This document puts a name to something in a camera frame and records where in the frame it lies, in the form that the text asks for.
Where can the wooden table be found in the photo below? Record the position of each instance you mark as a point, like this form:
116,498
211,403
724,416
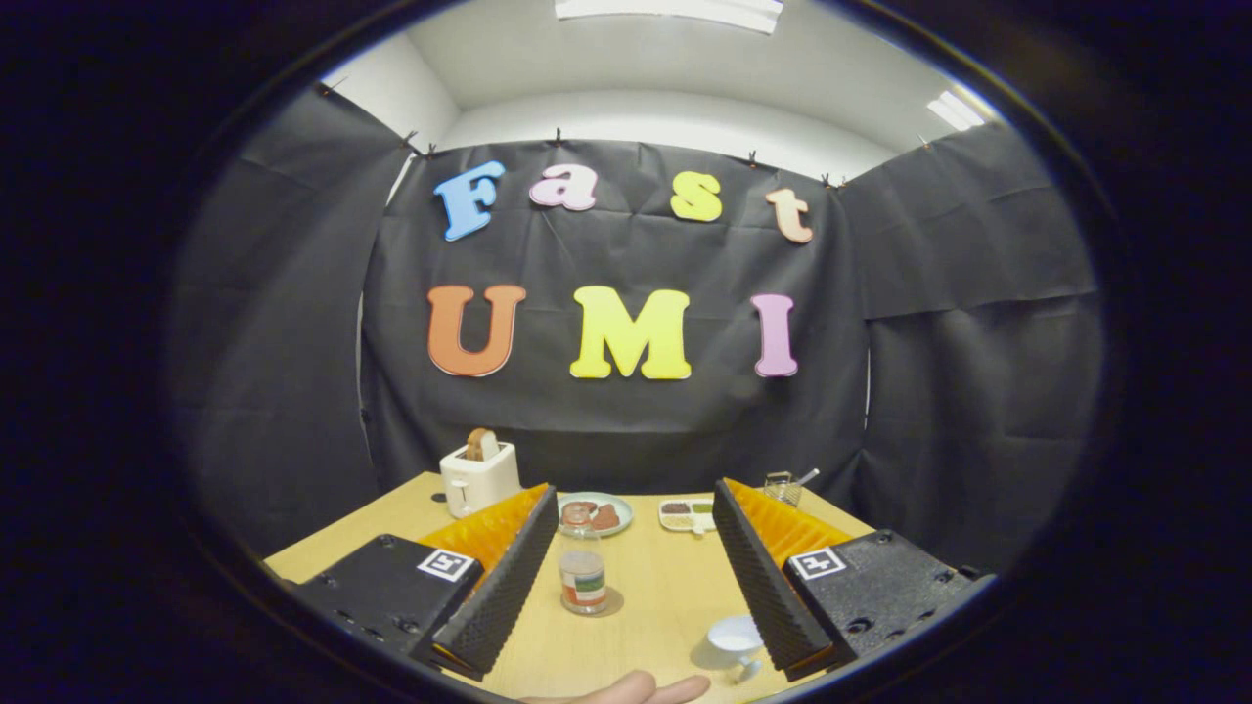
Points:
655,587

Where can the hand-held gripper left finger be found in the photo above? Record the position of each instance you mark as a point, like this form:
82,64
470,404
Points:
504,592

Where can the large ceiling light panel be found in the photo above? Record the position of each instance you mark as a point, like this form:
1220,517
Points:
670,12

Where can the white toaster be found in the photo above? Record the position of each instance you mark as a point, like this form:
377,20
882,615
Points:
479,479

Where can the white divided sauce dish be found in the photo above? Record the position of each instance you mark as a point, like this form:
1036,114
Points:
685,515

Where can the small ceiling light panel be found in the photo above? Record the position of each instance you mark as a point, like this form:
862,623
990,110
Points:
956,110

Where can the toasted bread slice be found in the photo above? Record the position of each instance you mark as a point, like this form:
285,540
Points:
481,445

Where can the white cup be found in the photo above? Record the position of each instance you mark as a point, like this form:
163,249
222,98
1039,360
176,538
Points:
734,636

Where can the pale green plate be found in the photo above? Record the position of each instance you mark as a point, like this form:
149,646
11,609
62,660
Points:
626,515

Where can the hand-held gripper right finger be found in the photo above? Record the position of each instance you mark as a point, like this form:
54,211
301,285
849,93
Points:
763,582

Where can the metal spoon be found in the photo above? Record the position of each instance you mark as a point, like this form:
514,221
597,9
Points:
808,476

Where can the black backdrop cloth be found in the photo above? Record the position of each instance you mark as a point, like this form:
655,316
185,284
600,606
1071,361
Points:
626,430

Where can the brown meat piece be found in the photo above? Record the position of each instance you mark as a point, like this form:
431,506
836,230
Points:
577,512
606,517

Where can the clear juice bottle red label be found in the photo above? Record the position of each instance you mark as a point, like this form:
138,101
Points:
584,587

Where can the round brown coaster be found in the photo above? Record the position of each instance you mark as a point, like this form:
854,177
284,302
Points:
615,603

